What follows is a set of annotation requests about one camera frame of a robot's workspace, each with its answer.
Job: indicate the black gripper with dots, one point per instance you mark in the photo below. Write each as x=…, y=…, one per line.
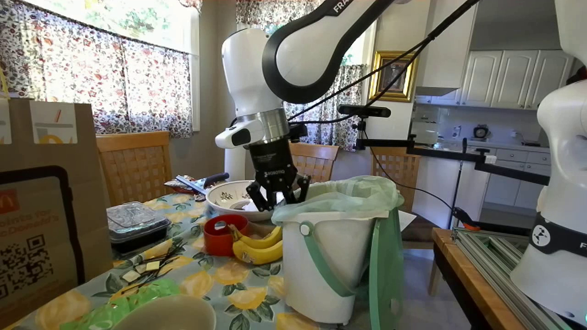
x=272, y=158

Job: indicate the pale green bin liner bag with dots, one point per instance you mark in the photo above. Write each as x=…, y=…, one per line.
x=342, y=199

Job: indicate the white and green bin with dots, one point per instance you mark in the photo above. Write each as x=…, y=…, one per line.
x=324, y=276

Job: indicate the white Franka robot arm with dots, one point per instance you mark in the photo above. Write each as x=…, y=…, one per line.
x=245, y=67

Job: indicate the white floral ceramic bowl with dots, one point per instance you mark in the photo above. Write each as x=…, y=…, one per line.
x=230, y=195

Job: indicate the yellow banana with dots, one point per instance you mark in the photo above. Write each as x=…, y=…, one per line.
x=263, y=239
x=258, y=256

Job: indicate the red plastic cup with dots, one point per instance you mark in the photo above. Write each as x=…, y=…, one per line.
x=217, y=239

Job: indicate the floral window curtain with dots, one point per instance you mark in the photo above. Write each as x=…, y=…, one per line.
x=122, y=80
x=342, y=122

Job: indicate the lemon print tablecloth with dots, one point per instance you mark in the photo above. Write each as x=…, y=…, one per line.
x=203, y=287

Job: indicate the plain white bowl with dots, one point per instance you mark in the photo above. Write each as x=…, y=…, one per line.
x=166, y=314

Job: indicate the gold framed picture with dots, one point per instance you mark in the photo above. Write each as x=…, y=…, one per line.
x=404, y=80

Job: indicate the floral curtain valance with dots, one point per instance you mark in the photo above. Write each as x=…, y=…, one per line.
x=269, y=12

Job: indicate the crumpled green plastic bag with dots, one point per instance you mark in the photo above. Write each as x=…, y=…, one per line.
x=122, y=309

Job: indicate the white lower kitchen cabinets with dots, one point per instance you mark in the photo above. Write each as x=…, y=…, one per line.
x=514, y=184

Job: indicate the white kitchen cabinets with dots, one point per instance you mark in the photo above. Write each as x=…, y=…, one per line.
x=514, y=184
x=520, y=80

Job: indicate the white upper kitchen cabinets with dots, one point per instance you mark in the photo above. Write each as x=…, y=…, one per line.
x=520, y=80

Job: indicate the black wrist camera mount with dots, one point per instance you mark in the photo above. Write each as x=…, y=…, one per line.
x=298, y=133

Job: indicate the black camera on boom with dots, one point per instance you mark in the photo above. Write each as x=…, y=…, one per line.
x=364, y=111

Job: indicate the aluminium rail base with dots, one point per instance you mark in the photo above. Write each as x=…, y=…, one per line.
x=507, y=276

